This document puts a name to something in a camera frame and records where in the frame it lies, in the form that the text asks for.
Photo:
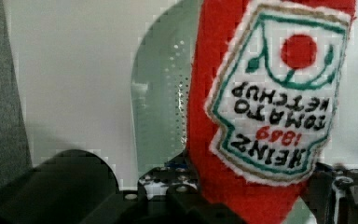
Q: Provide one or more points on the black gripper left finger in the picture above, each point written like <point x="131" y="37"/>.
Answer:
<point x="177" y="172"/>

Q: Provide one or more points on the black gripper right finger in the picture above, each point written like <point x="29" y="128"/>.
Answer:
<point x="332" y="194"/>

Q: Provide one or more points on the red felt ketchup bottle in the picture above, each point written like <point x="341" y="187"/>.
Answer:
<point x="263" y="97"/>

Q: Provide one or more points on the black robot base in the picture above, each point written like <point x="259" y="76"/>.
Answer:
<point x="73" y="187"/>

